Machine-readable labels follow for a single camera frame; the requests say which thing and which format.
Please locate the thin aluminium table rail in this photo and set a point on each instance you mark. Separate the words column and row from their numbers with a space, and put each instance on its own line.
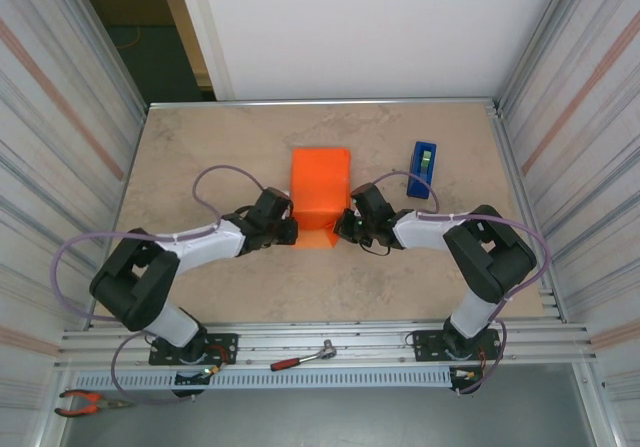
column 325, row 102

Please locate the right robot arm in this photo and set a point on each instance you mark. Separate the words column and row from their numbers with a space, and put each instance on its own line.
column 490, row 257

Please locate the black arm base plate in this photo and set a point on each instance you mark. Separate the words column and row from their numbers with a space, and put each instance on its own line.
column 225, row 339
column 425, row 347

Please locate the orange wrapping paper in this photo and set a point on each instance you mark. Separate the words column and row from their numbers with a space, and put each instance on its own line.
column 320, row 182

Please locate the blue tape dispenser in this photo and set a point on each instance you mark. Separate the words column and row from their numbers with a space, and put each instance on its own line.
column 415, row 187

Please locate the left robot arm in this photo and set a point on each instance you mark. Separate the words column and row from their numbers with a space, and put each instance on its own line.
column 135, row 287

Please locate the wide aluminium rail frame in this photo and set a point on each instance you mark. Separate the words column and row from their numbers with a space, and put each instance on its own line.
column 300, row 329

